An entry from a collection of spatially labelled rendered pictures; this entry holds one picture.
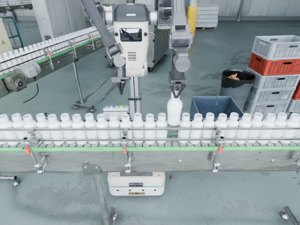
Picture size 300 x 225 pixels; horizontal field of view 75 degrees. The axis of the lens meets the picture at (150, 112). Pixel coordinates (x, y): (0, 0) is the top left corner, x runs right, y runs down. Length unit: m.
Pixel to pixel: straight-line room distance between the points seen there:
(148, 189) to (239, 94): 1.86
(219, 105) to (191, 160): 0.74
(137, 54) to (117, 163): 0.75
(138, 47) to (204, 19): 8.99
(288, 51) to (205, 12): 7.40
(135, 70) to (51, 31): 5.50
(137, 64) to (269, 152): 0.98
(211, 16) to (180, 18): 9.59
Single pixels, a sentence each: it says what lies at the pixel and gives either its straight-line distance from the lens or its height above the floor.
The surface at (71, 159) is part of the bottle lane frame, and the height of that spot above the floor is 0.92.
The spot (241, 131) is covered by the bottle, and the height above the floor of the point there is 1.08.
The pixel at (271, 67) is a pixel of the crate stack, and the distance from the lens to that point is 3.15.
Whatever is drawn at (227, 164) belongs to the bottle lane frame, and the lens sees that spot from 1.18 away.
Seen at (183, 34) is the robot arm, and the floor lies 1.54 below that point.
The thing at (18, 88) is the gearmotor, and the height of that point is 0.89.
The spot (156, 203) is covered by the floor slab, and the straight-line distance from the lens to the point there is 2.00.
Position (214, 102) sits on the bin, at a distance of 1.69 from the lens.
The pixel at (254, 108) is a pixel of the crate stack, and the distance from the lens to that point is 3.36.
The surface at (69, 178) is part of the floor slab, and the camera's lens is 2.32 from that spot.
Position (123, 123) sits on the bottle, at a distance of 0.96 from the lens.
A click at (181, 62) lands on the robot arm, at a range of 0.74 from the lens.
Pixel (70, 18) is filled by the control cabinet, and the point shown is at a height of 0.85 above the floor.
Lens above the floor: 1.69
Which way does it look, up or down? 33 degrees down
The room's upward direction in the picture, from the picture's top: straight up
